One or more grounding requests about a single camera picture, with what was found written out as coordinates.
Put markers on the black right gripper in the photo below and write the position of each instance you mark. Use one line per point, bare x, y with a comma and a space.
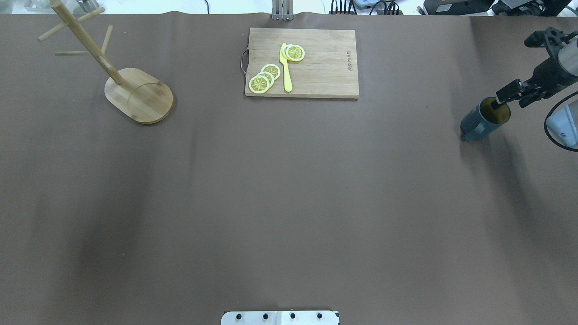
549, 76

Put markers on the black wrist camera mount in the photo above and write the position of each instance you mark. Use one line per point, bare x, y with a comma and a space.
552, 39

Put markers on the wooden cup storage rack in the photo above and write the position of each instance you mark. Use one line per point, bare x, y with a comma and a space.
137, 94

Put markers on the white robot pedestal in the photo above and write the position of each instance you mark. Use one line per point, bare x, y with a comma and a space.
289, 317

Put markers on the yellow plastic knife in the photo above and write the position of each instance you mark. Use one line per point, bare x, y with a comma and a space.
288, 85

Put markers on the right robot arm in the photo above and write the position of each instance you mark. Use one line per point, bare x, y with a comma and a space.
567, 55

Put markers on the lemon slice on knife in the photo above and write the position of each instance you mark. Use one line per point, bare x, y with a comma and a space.
294, 52

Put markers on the wooden cutting board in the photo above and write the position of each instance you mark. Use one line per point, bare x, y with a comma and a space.
329, 69

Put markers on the teal cup yellow inside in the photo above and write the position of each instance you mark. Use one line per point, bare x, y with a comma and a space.
487, 116

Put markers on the aluminium frame post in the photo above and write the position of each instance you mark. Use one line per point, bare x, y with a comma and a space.
282, 10

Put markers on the lemon slice front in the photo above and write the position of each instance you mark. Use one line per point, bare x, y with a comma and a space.
259, 84

